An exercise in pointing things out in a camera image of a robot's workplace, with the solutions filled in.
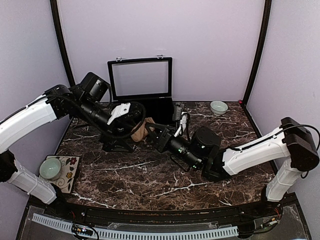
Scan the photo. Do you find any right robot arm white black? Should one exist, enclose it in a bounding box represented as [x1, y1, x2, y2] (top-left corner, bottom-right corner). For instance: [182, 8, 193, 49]
[145, 117, 320, 217]

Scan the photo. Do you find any left black frame post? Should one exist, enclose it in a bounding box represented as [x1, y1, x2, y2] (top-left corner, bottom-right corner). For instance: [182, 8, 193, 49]
[49, 0, 76, 90]

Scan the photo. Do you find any tan brown sock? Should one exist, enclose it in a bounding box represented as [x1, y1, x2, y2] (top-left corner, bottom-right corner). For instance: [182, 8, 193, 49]
[130, 117, 155, 142]

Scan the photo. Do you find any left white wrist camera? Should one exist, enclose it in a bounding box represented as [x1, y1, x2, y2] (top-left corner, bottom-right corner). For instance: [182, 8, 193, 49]
[107, 102, 131, 125]

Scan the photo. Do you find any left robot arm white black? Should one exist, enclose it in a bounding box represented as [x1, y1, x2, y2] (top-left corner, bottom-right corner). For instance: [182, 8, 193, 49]
[0, 72, 146, 218]

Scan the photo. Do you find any black front rail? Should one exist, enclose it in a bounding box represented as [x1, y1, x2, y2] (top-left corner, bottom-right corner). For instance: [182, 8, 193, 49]
[29, 194, 301, 226]

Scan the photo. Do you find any pale green bowl at back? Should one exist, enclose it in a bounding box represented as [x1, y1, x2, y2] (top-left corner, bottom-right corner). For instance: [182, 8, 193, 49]
[210, 100, 229, 116]

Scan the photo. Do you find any black display case glass lid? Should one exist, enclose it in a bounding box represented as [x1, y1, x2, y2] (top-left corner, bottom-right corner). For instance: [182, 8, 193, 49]
[107, 56, 176, 126]

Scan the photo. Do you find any floral patterned mat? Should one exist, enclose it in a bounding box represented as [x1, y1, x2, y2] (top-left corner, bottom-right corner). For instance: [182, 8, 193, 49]
[43, 155, 80, 194]

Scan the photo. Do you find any right black frame post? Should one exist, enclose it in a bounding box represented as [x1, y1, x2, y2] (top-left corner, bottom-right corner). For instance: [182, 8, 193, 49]
[242, 0, 272, 108]

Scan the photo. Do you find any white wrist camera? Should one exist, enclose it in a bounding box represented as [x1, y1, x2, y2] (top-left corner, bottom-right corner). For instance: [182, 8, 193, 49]
[172, 102, 190, 139]
[107, 102, 131, 125]

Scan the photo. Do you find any black frame post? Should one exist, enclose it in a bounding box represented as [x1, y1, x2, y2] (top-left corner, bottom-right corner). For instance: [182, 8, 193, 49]
[49, 0, 76, 90]
[242, 0, 272, 108]

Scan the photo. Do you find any green circuit board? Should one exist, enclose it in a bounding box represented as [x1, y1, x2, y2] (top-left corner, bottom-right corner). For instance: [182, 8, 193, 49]
[71, 224, 94, 237]

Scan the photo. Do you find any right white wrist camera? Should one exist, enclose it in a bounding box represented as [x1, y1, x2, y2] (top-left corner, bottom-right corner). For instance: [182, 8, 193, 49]
[172, 102, 190, 139]

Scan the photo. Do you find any white slotted cable duct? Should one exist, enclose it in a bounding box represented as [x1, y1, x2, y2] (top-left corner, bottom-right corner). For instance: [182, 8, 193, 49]
[31, 213, 239, 240]

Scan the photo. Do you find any pale green bowl on mat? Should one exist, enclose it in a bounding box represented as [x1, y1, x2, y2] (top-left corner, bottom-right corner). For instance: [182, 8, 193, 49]
[39, 157, 62, 181]

